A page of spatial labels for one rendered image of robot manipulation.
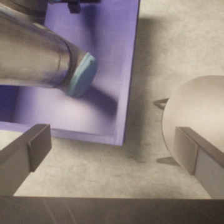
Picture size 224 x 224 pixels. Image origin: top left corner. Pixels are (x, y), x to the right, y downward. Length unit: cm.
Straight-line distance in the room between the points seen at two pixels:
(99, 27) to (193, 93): 38
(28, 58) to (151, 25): 76
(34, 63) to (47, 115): 37
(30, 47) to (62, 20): 49
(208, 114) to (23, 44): 47
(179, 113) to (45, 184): 64
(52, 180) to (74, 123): 37
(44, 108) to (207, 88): 51
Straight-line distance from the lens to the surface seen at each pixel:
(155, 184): 77
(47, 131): 16
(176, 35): 90
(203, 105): 53
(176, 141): 17
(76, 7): 60
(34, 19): 39
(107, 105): 52
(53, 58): 25
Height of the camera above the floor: 73
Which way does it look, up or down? 79 degrees down
